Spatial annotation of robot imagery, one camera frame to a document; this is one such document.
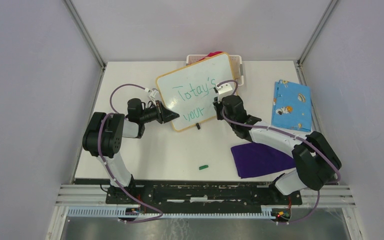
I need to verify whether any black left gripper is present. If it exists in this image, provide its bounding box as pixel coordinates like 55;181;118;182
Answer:
140;100;180;124

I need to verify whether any yellow-framed whiteboard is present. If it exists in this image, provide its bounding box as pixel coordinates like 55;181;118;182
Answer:
155;52;238;132

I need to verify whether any green marker cap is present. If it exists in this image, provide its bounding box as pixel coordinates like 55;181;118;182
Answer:
198;164;209;171

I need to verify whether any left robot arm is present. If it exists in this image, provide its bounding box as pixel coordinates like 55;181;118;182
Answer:
82;98;180;204

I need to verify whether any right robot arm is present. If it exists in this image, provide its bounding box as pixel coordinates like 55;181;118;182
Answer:
213;95;342;204

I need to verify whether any white perforated plastic basket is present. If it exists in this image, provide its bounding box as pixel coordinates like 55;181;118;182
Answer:
186;54;245;86

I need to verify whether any pink folded cloth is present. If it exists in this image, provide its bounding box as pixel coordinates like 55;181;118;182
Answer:
198;51;223;61

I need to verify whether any purple folded cloth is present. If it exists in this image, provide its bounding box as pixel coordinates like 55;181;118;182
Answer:
230;142;296;179

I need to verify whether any blue space-print cloth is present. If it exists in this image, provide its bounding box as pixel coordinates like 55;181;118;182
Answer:
271;79;312;133

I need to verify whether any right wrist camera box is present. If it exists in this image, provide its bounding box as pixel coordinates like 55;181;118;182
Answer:
214;83;234;98

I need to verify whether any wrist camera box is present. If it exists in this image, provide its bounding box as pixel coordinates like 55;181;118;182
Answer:
148;88;160;102
214;83;234;98

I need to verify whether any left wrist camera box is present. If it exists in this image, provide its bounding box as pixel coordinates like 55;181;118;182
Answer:
148;88;160;102

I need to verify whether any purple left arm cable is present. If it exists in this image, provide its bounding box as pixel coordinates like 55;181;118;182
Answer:
96;83;165;224

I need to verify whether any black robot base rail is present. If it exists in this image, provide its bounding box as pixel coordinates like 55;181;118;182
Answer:
105;180;303;215

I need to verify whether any white slotted cable duct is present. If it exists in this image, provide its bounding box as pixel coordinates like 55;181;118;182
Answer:
66;206;276;220

